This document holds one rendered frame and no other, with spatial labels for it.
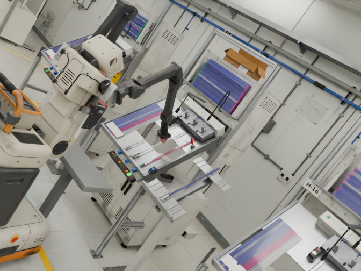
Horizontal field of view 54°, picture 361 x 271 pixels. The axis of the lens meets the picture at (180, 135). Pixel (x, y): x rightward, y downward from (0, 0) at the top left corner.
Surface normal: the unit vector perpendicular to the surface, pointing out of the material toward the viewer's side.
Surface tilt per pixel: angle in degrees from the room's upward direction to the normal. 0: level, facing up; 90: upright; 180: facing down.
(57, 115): 82
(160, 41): 90
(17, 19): 90
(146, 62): 90
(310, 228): 44
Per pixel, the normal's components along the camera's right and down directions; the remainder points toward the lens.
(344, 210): -0.59, -0.23
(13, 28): 0.58, 0.55
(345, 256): 0.00, -0.73
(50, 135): -0.35, -0.20
